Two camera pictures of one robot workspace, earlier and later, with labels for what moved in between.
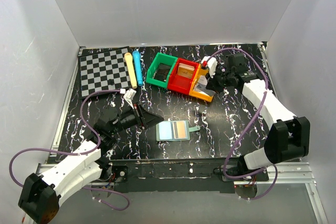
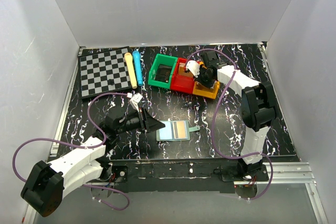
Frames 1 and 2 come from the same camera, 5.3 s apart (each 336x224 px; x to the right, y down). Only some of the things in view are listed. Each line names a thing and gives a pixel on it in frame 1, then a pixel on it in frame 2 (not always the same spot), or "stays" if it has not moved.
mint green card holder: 174,130 stays
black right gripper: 211,84 to 198,79
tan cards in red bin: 186,70 stays
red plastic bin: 179,83 stays
